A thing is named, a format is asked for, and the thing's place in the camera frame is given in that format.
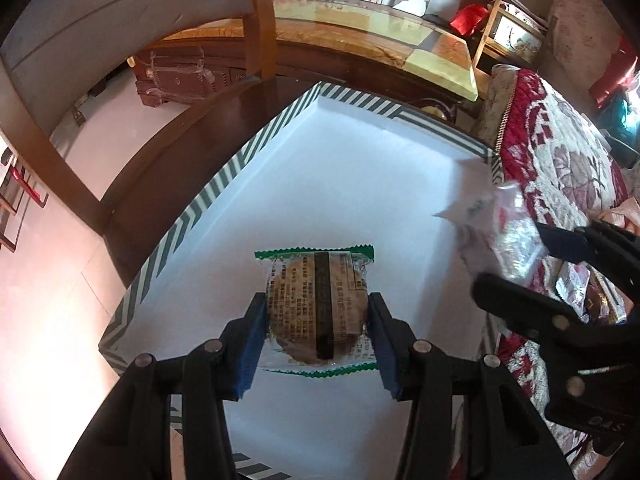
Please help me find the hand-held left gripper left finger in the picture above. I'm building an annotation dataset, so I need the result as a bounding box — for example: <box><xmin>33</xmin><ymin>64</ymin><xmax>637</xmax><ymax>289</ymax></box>
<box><xmin>57</xmin><ymin>292</ymin><xmax>268</xmax><ymax>480</ymax></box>

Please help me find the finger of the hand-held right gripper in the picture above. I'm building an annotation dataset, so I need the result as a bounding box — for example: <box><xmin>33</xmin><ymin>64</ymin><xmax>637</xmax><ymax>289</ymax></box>
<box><xmin>472</xmin><ymin>272</ymin><xmax>640</xmax><ymax>426</ymax></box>
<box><xmin>535</xmin><ymin>217</ymin><xmax>640</xmax><ymax>306</ymax></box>

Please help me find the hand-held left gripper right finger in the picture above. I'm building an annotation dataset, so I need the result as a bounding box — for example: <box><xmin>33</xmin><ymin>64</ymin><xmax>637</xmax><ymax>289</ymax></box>
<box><xmin>367</xmin><ymin>292</ymin><xmax>576</xmax><ymax>480</ymax></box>

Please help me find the round cake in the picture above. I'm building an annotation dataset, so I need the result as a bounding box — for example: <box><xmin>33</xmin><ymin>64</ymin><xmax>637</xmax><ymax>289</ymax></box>
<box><xmin>254</xmin><ymin>244</ymin><xmax>381</xmax><ymax>378</ymax></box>

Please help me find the clear white snack packet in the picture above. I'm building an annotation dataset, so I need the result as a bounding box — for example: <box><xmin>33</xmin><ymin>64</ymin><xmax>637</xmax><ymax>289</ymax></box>
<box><xmin>434</xmin><ymin>182</ymin><xmax>543</xmax><ymax>286</ymax></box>

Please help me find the white box with striped rim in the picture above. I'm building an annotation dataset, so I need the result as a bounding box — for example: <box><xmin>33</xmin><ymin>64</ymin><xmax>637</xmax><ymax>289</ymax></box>
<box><xmin>99</xmin><ymin>81</ymin><xmax>503</xmax><ymax>480</ymax></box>

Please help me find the silver snack packet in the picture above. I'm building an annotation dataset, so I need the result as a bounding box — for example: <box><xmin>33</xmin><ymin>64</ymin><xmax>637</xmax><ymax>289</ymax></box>
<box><xmin>555</xmin><ymin>264</ymin><xmax>593</xmax><ymax>311</ymax></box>

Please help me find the red white floral blanket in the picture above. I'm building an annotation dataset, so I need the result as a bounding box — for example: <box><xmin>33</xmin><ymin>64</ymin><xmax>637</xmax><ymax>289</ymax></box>
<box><xmin>470</xmin><ymin>65</ymin><xmax>640</xmax><ymax>480</ymax></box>

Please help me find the teal cloth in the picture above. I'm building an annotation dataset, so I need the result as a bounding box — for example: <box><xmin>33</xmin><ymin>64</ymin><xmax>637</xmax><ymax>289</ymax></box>
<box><xmin>600</xmin><ymin>90</ymin><xmax>640</xmax><ymax>136</ymax></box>

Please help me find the red cloth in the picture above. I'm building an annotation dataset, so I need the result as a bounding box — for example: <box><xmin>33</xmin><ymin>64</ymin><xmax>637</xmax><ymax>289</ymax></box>
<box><xmin>590</xmin><ymin>37</ymin><xmax>640</xmax><ymax>106</ymax></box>

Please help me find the wooden folding rack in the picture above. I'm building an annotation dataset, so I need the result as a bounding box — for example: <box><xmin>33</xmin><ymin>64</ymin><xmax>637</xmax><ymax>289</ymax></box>
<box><xmin>472</xmin><ymin>0</ymin><xmax>551</xmax><ymax>68</ymax></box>

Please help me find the red bag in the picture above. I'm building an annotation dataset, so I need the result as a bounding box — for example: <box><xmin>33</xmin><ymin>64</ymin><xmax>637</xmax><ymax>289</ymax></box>
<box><xmin>450</xmin><ymin>4</ymin><xmax>491</xmax><ymax>37</ymax></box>

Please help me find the brown studded wooden chest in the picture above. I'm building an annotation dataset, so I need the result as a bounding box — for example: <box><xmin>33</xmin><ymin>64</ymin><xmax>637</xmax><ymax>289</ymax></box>
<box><xmin>132</xmin><ymin>42</ymin><xmax>251</xmax><ymax>108</ymax></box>

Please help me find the wooden chair with grey back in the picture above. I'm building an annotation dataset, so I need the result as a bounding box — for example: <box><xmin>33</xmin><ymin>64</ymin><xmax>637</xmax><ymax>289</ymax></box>
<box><xmin>0</xmin><ymin>0</ymin><xmax>326</xmax><ymax>291</ymax></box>

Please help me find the wooden sideboard with glass top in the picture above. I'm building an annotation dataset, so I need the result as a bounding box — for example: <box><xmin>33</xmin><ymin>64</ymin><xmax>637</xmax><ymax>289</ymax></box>
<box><xmin>150</xmin><ymin>0</ymin><xmax>481</xmax><ymax>106</ymax></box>

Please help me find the dark red wall frame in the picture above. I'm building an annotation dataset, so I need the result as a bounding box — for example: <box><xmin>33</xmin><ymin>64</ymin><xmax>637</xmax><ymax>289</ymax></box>
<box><xmin>0</xmin><ymin>132</ymin><xmax>49</xmax><ymax>253</ymax></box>

